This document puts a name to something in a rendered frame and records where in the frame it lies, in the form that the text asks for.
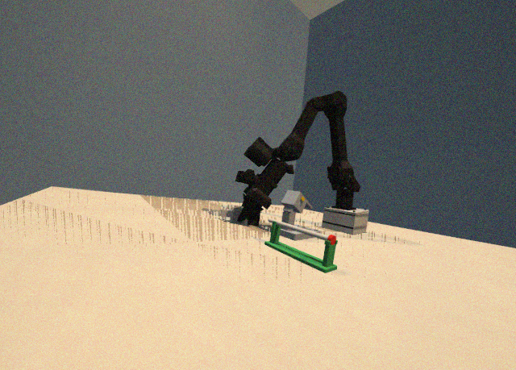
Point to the green u-shaped stand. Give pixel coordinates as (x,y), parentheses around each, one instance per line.
(325,265)

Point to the grey pin with red head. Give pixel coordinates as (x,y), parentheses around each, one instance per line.
(331,238)

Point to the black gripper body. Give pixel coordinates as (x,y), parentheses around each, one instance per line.
(260,194)

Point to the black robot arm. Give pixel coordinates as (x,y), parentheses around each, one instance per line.
(340,173)

